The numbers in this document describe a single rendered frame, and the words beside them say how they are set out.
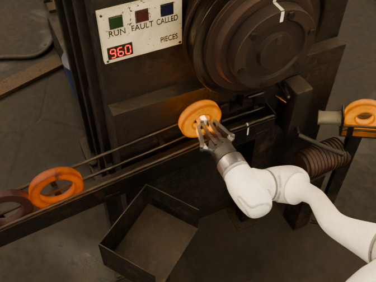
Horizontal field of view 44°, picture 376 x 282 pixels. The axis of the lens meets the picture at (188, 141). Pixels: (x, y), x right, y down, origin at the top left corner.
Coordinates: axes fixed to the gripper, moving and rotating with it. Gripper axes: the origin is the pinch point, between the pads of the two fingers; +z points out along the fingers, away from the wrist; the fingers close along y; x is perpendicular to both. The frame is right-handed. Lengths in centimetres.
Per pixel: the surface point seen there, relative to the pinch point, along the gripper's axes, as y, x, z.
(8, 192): -67, -10, 3
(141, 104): -17.3, 2.5, 10.7
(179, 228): -19.0, -22.4, -25.2
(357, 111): 60, -10, -14
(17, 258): -79, -85, 22
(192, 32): -1.6, 32.2, 5.4
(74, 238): -52, -85, 21
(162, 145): -11.9, -16.8, 5.9
